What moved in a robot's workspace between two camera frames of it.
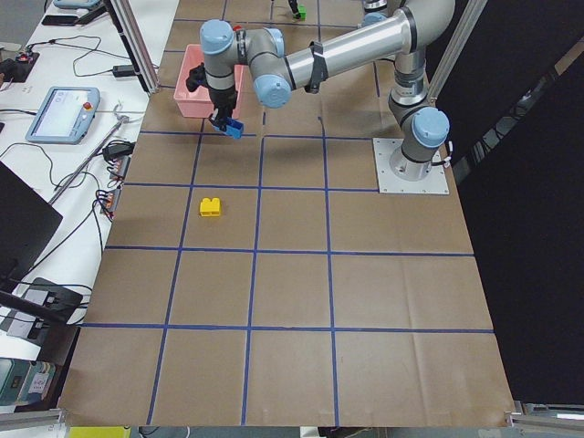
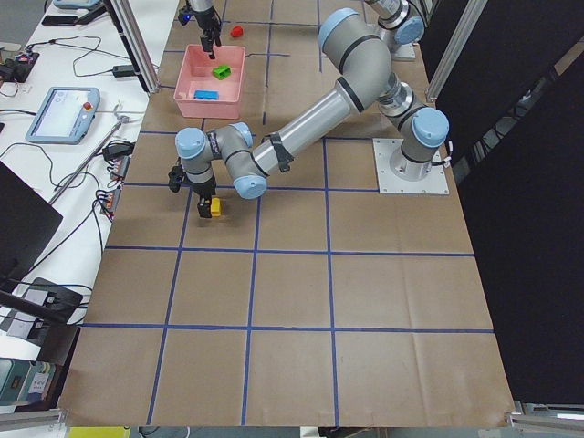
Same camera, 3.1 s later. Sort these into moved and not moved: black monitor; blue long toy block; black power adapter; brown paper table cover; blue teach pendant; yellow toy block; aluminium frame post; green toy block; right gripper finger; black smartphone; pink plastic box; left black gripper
Moved: blue long toy block; left black gripper; green toy block; right gripper finger
Not moved: pink plastic box; black monitor; black power adapter; yellow toy block; black smartphone; blue teach pendant; aluminium frame post; brown paper table cover
